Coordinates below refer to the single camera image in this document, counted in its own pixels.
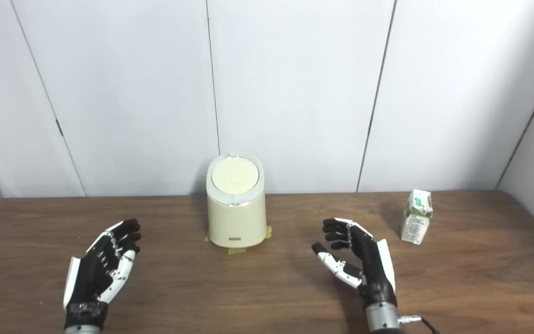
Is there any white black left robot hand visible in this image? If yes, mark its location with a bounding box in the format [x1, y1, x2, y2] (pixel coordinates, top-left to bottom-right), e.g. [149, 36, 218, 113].
[63, 219, 142, 330]

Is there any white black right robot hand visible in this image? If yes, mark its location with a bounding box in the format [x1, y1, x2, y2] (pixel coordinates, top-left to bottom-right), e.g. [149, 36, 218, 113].
[312, 218, 397, 308]

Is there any white green milk carton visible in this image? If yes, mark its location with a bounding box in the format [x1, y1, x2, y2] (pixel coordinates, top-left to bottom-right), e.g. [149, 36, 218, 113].
[400, 189, 433, 244]

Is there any cream-colored round bin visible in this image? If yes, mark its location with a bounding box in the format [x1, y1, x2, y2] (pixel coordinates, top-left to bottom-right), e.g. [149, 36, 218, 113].
[206, 152, 267, 248]

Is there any cream round bin lid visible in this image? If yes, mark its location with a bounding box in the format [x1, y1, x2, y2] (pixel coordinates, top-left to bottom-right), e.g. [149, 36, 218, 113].
[211, 157, 260, 194]

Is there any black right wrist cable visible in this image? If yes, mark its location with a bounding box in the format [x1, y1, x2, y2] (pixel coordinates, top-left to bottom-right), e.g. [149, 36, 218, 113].
[399, 315, 440, 334]

